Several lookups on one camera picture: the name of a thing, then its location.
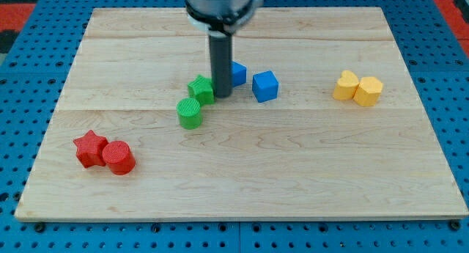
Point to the green star block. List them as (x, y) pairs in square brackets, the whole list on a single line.
[(201, 89)]

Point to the green cylinder block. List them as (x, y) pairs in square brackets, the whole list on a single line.
[(189, 113)]

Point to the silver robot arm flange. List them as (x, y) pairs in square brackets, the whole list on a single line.
[(221, 18)]

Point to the red star block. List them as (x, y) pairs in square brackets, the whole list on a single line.
[(89, 149)]

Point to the blue cube block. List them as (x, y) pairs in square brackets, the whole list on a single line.
[(265, 86)]

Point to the blue block behind rod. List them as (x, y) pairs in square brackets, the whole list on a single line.
[(239, 74)]

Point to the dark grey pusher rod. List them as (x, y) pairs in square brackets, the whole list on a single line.
[(221, 65)]

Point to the wooden board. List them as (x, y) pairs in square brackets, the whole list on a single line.
[(301, 157)]

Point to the yellow heart block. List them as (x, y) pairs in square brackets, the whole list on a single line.
[(346, 86)]

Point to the red cylinder block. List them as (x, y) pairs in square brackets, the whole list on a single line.
[(118, 157)]

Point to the yellow hexagon block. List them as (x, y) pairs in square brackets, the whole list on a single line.
[(368, 91)]

